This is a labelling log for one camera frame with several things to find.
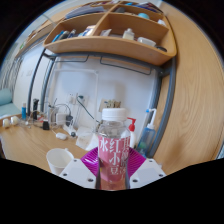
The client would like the small blue bottle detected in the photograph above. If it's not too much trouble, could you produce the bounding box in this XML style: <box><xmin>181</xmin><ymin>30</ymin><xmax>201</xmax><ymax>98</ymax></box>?
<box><xmin>21</xmin><ymin>102</ymin><xmax>28</xmax><ymax>121</ymax></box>

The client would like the small black box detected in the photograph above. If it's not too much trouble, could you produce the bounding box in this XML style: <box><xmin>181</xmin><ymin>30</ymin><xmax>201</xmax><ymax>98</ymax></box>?
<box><xmin>42</xmin><ymin>119</ymin><xmax>51</xmax><ymax>131</ymax></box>

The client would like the light wooden cabinet panel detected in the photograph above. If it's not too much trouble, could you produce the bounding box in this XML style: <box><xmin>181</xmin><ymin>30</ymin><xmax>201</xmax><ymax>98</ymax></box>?
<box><xmin>154</xmin><ymin>2</ymin><xmax>224</xmax><ymax>175</ymax></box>

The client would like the white wall outlet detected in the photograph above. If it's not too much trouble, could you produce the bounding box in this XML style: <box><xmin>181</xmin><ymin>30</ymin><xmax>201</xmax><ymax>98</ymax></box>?
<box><xmin>68</xmin><ymin>93</ymin><xmax>90</xmax><ymax>106</ymax></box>

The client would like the white paper cup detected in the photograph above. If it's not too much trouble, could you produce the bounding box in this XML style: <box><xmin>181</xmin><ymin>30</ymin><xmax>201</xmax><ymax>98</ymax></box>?
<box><xmin>45</xmin><ymin>147</ymin><xmax>75</xmax><ymax>177</ymax></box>

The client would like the dark grey metal frame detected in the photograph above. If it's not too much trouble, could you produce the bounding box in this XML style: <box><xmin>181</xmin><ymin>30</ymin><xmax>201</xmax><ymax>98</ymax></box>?
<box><xmin>27</xmin><ymin>49</ymin><xmax>178</xmax><ymax>158</ymax></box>

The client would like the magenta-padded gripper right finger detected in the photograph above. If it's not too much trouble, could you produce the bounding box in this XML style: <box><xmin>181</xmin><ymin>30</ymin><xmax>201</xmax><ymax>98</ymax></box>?
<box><xmin>127</xmin><ymin>147</ymin><xmax>167</xmax><ymax>190</ymax></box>

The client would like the wooden wall shelf unit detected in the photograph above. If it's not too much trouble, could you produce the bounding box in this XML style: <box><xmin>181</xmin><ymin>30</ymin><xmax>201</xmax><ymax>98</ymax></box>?
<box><xmin>42</xmin><ymin>1</ymin><xmax>178</xmax><ymax>67</ymax></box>

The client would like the white power strip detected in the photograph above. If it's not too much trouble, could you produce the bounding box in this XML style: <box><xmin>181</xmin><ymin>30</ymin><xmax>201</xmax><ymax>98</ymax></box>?
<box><xmin>63</xmin><ymin>124</ymin><xmax>79</xmax><ymax>138</ymax></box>

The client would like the blue spray bottle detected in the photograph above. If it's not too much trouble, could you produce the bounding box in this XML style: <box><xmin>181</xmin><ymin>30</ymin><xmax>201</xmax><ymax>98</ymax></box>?
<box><xmin>137</xmin><ymin>108</ymin><xmax>158</xmax><ymax>156</ymax></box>

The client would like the tall black bottle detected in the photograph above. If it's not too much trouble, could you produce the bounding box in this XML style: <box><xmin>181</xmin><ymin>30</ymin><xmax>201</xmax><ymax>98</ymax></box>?
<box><xmin>32</xmin><ymin>98</ymin><xmax>40</xmax><ymax>121</ymax></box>

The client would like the clear bottle with pink label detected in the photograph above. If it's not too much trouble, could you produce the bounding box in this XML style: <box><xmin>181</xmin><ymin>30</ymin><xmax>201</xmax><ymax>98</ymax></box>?
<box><xmin>97</xmin><ymin>107</ymin><xmax>132</xmax><ymax>191</ymax></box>

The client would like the white bottle with red pump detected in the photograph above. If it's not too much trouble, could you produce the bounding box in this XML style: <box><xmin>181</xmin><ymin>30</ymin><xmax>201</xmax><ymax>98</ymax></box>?
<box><xmin>127</xmin><ymin>117</ymin><xmax>138</xmax><ymax>149</ymax></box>

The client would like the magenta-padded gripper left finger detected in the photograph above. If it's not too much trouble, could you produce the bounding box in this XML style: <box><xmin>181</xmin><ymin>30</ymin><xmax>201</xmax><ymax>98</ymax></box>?
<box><xmin>59</xmin><ymin>148</ymin><xmax>101</xmax><ymax>190</ymax></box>

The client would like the white charger block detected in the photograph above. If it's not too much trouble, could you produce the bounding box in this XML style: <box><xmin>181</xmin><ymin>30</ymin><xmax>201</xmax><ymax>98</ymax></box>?
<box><xmin>54</xmin><ymin>113</ymin><xmax>68</xmax><ymax>126</ymax></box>

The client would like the small white oval device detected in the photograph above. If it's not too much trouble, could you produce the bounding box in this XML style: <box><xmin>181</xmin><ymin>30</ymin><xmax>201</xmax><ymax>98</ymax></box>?
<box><xmin>54</xmin><ymin>132</ymin><xmax>68</xmax><ymax>141</ymax></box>

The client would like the white crumpled plastic bag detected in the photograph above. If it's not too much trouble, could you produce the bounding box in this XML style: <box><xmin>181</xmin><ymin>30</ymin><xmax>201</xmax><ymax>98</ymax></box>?
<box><xmin>75</xmin><ymin>128</ymin><xmax>100</xmax><ymax>151</ymax></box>

